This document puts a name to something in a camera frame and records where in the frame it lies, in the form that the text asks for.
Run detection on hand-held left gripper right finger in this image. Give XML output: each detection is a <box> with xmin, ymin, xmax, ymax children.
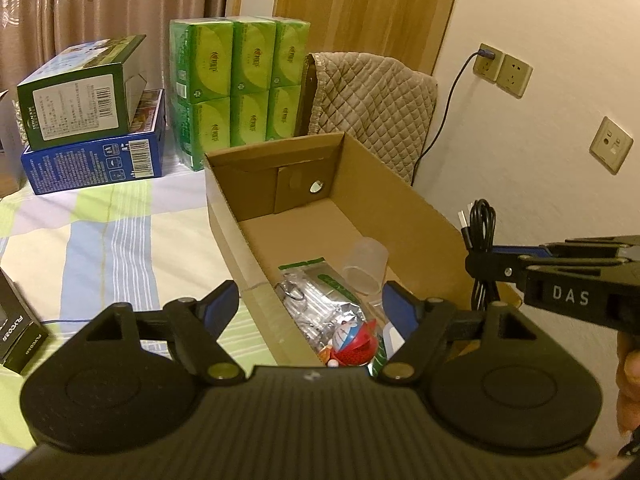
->
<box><xmin>367</xmin><ymin>281</ymin><xmax>541</xmax><ymax>387</ymax></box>

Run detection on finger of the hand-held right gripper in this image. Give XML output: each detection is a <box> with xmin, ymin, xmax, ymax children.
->
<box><xmin>466</xmin><ymin>251</ymin><xmax>551</xmax><ymax>284</ymax></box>
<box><xmin>492</xmin><ymin>234</ymin><xmax>640</xmax><ymax>261</ymax></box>

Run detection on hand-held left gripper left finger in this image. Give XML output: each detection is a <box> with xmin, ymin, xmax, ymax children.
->
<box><xmin>81</xmin><ymin>280</ymin><xmax>246</xmax><ymax>387</ymax></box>

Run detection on white charger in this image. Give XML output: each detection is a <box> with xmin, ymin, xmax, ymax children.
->
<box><xmin>382</xmin><ymin>321</ymin><xmax>407</xmax><ymax>357</ymax></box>

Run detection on black usb cable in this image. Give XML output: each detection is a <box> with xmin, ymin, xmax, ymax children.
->
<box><xmin>457</xmin><ymin>199</ymin><xmax>502</xmax><ymax>314</ymax></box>

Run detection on clear plastic cup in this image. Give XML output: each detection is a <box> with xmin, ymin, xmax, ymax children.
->
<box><xmin>341</xmin><ymin>236</ymin><xmax>390</xmax><ymax>295</ymax></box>

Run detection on red blue toy figure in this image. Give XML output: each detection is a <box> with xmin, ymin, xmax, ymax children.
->
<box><xmin>320</xmin><ymin>317</ymin><xmax>382</xmax><ymax>369</ymax></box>

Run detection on silver green snack bag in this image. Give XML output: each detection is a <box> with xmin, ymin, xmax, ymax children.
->
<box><xmin>274</xmin><ymin>256</ymin><xmax>369</xmax><ymax>357</ymax></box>

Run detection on metal key ring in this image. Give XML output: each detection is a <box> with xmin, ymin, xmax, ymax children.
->
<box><xmin>277</xmin><ymin>280</ymin><xmax>312</xmax><ymax>304</ymax></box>

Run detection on brown cardboard box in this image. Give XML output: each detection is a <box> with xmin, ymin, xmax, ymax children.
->
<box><xmin>202</xmin><ymin>131</ymin><xmax>522</xmax><ymax>369</ymax></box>

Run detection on person's right hand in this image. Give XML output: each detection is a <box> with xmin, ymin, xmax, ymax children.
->
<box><xmin>616</xmin><ymin>332</ymin><xmax>640</xmax><ymax>434</ymax></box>

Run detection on checked bed sheet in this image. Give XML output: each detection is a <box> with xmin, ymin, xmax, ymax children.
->
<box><xmin>0</xmin><ymin>172</ymin><xmax>282</xmax><ymax>452</ymax></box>

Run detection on blue carton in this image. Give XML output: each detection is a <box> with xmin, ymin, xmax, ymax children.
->
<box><xmin>20</xmin><ymin>89</ymin><xmax>166</xmax><ymax>196</ymax></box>

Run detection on chair with quilted cover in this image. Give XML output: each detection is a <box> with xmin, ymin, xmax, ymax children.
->
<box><xmin>298</xmin><ymin>51</ymin><xmax>440</xmax><ymax>187</ymax></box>

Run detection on small black product box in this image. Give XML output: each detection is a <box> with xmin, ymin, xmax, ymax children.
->
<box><xmin>0</xmin><ymin>267</ymin><xmax>50</xmax><ymax>375</ymax></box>

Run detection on stack of green tissue packs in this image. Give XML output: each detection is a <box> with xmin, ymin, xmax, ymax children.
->
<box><xmin>168</xmin><ymin>17</ymin><xmax>310</xmax><ymax>171</ymax></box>

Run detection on dark green carton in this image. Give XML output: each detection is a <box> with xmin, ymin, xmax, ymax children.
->
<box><xmin>16</xmin><ymin>35</ymin><xmax>150</xmax><ymax>151</ymax></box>

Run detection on white product box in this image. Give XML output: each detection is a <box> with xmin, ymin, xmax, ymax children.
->
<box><xmin>0</xmin><ymin>91</ymin><xmax>27</xmax><ymax>199</ymax></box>

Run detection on wooden door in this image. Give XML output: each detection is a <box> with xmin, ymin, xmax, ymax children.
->
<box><xmin>272</xmin><ymin>0</ymin><xmax>466</xmax><ymax>77</ymax></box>

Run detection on brown patterned curtain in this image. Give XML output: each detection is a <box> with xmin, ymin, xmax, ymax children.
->
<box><xmin>0</xmin><ymin>0</ymin><xmax>234</xmax><ymax>94</ymax></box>

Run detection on beige round-port wall socket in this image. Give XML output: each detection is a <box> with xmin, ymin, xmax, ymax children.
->
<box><xmin>589</xmin><ymin>116</ymin><xmax>635</xmax><ymax>175</ymax></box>

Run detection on purple charging cable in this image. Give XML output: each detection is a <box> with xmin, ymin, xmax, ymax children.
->
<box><xmin>419</xmin><ymin>46</ymin><xmax>497</xmax><ymax>162</ymax></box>

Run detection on wall socket with plug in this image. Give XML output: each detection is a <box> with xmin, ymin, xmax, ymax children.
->
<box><xmin>472</xmin><ymin>43</ymin><xmax>506</xmax><ymax>83</ymax></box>

